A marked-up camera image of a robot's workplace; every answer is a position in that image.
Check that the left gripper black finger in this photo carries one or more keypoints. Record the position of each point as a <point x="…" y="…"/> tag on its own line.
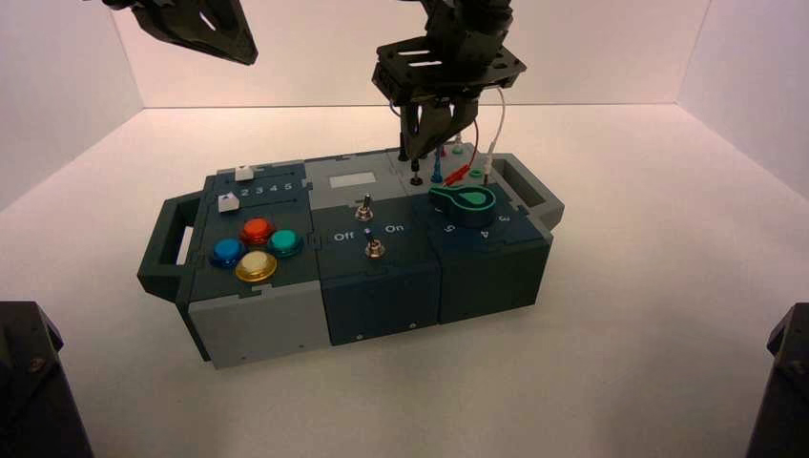
<point x="202" y="31"/>

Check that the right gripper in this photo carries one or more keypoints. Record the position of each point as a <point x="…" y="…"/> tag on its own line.
<point x="449" y="66"/>

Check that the empty green banana socket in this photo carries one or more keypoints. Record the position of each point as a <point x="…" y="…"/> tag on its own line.
<point x="476" y="171"/>

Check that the black banana socket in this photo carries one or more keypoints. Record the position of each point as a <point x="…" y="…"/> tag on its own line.
<point x="416" y="181"/>

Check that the dark green rotary knob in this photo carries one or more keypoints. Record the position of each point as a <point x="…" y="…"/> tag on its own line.
<point x="464" y="207"/>

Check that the white display window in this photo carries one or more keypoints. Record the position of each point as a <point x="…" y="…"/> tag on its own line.
<point x="352" y="181"/>

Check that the small white slider knob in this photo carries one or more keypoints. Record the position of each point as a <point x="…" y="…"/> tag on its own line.
<point x="243" y="172"/>

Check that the large white slider knob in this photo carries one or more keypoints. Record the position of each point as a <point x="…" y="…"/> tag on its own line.
<point x="227" y="203"/>

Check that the dark blue grey task box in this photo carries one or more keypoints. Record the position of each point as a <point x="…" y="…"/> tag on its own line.
<point x="379" y="297"/>

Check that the teal green push button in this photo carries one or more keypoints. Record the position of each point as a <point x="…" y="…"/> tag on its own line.
<point x="284" y="242"/>

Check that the red push button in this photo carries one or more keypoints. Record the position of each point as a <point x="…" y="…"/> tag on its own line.
<point x="256" y="231"/>

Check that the blue push button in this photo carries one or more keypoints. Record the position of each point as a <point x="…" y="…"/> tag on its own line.
<point x="226" y="251"/>

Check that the yellow push button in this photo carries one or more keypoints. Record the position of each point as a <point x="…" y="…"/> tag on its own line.
<point x="256" y="266"/>

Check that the metal toggle switch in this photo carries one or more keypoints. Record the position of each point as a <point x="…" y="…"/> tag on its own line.
<point x="374" y="248"/>
<point x="363" y="212"/>

